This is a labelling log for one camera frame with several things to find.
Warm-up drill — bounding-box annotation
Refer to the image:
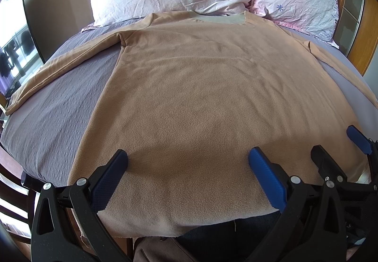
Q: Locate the tan fleece sweater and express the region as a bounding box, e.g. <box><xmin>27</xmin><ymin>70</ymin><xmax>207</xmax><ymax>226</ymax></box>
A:
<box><xmin>6</xmin><ymin>12</ymin><xmax>377</xmax><ymax>238</ymax></box>

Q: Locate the dark wooden chair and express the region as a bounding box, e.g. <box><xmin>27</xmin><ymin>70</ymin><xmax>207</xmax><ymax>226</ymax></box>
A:
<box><xmin>1</xmin><ymin>149</ymin><xmax>37</xmax><ymax>247</ymax></box>

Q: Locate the grey purple bed sheet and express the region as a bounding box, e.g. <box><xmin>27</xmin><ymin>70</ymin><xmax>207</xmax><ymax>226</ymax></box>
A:
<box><xmin>1</xmin><ymin>19</ymin><xmax>377</xmax><ymax>186</ymax></box>

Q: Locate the wooden headboard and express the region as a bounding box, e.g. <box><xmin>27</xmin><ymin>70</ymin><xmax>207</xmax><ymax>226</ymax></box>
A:
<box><xmin>333</xmin><ymin>0</ymin><xmax>377</xmax><ymax>75</ymax></box>

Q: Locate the wall mounted television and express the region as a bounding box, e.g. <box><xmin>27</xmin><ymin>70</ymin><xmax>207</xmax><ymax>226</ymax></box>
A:
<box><xmin>1</xmin><ymin>0</ymin><xmax>44</xmax><ymax>98</ymax></box>

